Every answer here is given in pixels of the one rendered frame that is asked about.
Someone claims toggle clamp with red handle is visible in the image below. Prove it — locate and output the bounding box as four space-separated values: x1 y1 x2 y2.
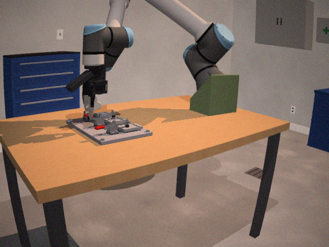
95 118 131 135

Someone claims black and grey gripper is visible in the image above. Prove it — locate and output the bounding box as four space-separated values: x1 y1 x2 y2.
82 65 107 121

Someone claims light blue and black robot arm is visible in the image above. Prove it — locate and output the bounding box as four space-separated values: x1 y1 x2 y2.
66 0 235 92

